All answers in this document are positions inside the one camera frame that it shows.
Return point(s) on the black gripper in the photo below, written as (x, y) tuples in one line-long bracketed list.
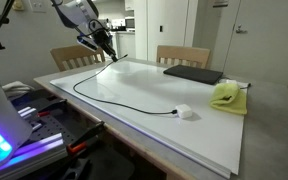
[(103, 39)]

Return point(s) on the white charger block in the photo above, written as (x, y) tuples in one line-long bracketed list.
[(183, 111)]

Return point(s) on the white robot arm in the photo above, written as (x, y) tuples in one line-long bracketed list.
[(82, 15)]

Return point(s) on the wooden chair far left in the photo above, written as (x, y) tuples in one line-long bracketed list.
[(67, 58)]

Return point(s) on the wooden chair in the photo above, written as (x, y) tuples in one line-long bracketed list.
[(67, 58), (179, 55)]

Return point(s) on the wooden chair far right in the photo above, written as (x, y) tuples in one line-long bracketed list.
[(179, 55)]

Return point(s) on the orange black clamp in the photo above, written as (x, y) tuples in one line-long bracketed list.
[(80, 144)]

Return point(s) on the black laptop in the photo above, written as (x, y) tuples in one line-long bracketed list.
[(195, 74)]

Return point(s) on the white folded cloth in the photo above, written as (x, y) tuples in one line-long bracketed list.
[(16, 89)]

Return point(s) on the large white board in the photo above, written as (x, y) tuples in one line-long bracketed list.
[(143, 97)]

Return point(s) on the small white adapter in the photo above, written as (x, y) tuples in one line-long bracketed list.
[(230, 81)]

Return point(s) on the yellow-green folded cloth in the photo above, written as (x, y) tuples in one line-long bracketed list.
[(228, 97)]

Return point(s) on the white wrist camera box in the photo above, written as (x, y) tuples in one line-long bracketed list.
[(87, 42)]

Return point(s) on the silver door handle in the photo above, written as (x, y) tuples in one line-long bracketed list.
[(239, 30)]

